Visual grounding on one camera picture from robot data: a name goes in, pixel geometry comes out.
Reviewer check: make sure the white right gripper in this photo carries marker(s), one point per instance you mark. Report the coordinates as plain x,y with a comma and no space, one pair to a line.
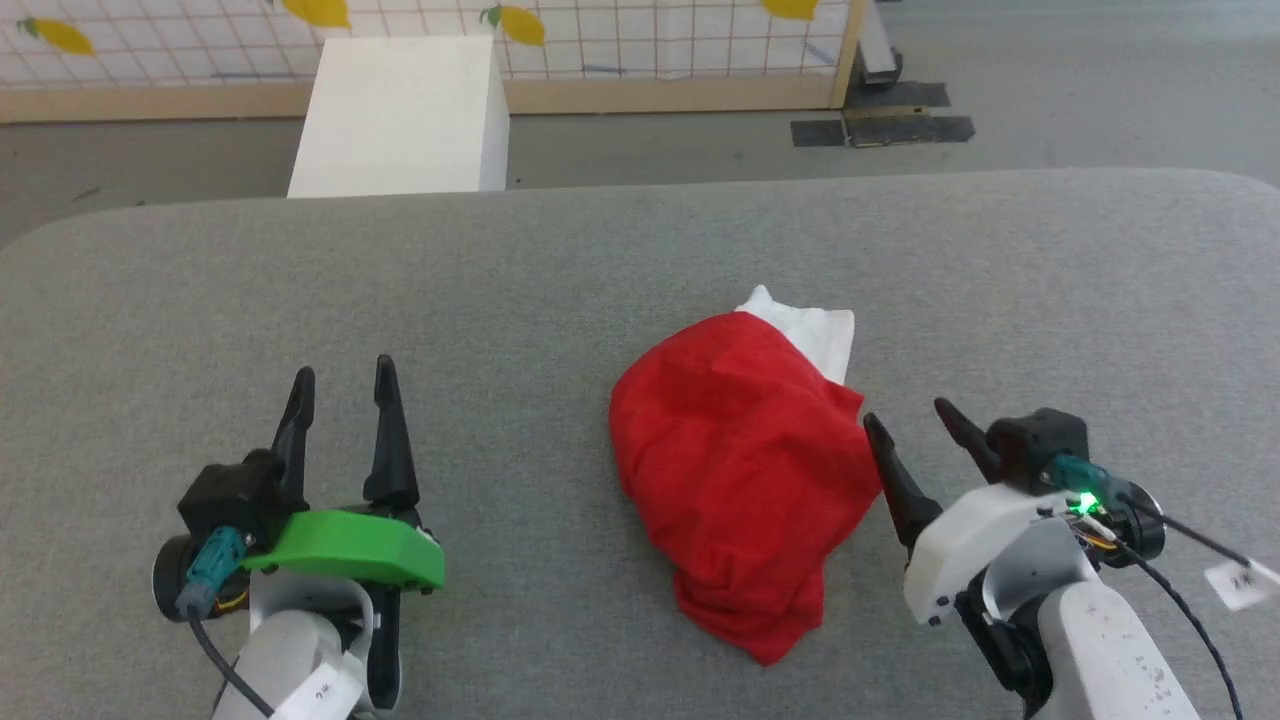
965,550

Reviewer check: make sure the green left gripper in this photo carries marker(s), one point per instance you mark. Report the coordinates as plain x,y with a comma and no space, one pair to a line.
350,548

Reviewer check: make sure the red and white jersey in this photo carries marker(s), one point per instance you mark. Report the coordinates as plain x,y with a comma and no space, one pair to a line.
745,470

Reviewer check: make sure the white paper tag on arm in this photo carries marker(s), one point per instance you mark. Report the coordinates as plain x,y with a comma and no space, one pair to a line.
322,690

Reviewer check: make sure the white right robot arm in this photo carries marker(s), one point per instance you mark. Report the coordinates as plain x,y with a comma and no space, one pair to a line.
1085,640

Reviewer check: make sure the white rectangular box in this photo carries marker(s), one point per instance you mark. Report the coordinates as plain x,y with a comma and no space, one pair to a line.
405,115

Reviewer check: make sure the black floor mat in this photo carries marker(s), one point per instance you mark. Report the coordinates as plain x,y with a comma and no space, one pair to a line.
885,120

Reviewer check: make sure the grid fence with lemons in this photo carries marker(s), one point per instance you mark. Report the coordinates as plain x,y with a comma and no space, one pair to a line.
200,60

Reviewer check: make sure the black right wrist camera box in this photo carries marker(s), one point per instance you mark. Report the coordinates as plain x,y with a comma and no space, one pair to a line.
1040,445

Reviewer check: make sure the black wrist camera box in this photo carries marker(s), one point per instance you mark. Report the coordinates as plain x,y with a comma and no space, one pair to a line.
235,495
1040,445

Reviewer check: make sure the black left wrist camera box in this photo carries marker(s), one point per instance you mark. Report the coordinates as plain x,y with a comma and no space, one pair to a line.
235,495

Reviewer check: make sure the grey metal post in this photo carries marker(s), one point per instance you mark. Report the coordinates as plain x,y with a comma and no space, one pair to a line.
878,50

